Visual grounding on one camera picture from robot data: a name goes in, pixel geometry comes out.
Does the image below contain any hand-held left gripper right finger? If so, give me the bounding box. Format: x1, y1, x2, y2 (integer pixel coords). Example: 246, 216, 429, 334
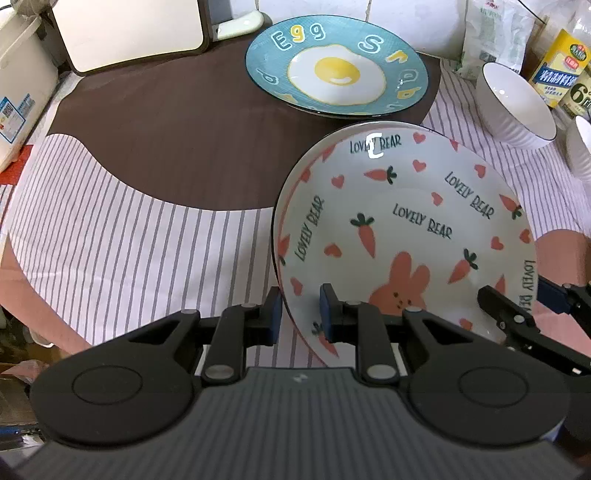
320, 283, 467, 386

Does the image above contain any white carrot rabbit plate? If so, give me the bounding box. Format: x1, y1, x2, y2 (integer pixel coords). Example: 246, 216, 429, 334
271, 121, 539, 358

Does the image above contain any mint green handle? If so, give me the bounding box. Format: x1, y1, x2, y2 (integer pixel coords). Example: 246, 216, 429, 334
213, 10, 265, 40

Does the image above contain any blue fried egg plate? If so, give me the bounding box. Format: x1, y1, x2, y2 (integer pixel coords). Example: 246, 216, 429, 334
245, 17, 428, 120

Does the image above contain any clear vinegar bottle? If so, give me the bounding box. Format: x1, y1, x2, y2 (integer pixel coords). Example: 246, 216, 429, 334
562, 28, 591, 124

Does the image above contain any striped brown pink tablecloth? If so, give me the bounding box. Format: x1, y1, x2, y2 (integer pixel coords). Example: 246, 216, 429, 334
0, 51, 591, 370

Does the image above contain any white ribbed bowl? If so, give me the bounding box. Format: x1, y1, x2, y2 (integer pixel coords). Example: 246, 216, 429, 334
475, 62, 558, 149
566, 115, 591, 183

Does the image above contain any white rice cooker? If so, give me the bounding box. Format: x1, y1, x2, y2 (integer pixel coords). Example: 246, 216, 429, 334
0, 0, 61, 174

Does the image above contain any clear plastic bag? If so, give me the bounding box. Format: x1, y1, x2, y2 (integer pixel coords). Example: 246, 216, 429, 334
459, 0, 539, 81

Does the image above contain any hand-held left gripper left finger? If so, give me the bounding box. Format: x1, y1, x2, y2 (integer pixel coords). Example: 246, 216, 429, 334
122, 287, 283, 386

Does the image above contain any cooking wine bottle yellow label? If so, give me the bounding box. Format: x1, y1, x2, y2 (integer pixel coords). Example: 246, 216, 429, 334
529, 9, 583, 110

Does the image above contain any white cutting board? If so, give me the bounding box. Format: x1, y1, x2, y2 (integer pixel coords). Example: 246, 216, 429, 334
48, 0, 213, 77

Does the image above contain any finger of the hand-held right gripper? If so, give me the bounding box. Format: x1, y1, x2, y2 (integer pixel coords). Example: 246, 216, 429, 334
477, 285, 544, 352
537, 276, 591, 325

